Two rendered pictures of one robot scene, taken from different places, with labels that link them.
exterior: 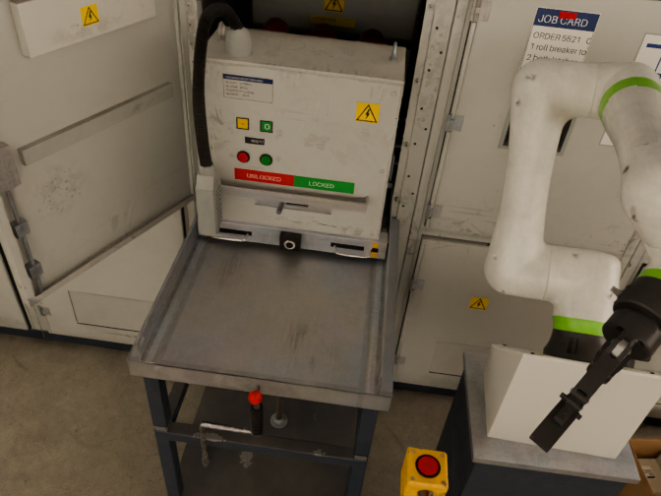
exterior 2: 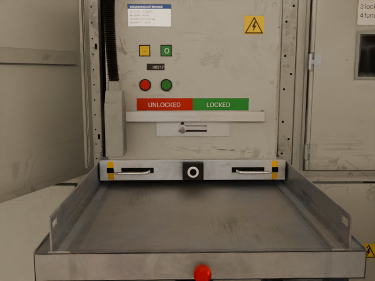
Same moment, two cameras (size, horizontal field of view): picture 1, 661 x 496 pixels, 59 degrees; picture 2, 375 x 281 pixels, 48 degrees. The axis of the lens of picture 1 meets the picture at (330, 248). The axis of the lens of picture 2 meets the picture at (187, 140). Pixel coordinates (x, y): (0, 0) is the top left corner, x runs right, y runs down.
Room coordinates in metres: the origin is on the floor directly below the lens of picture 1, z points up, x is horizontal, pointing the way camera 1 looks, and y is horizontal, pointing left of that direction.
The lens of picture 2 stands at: (0.10, 0.22, 1.18)
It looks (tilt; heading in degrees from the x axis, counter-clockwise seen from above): 9 degrees down; 356
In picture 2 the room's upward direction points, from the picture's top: straight up
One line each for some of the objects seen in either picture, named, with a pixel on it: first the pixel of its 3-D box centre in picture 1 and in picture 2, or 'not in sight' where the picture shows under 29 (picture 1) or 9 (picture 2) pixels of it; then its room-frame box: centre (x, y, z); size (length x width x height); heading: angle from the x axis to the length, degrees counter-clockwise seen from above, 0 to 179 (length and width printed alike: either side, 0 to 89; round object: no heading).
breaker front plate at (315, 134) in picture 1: (294, 160); (192, 81); (1.30, 0.11, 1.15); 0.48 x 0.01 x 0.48; 87
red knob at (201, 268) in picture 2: (256, 394); (202, 271); (0.81, 0.14, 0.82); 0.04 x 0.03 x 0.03; 177
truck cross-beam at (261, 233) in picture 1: (292, 233); (192, 168); (1.31, 0.11, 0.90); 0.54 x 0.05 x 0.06; 87
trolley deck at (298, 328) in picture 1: (283, 285); (194, 207); (1.17, 0.12, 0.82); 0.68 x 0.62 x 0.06; 177
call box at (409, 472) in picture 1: (423, 479); not in sight; (0.62, -0.23, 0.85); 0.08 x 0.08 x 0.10; 87
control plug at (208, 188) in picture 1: (210, 200); (115, 122); (1.24, 0.33, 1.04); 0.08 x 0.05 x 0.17; 177
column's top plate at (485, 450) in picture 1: (543, 411); not in sight; (0.90, -0.57, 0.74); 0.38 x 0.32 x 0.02; 88
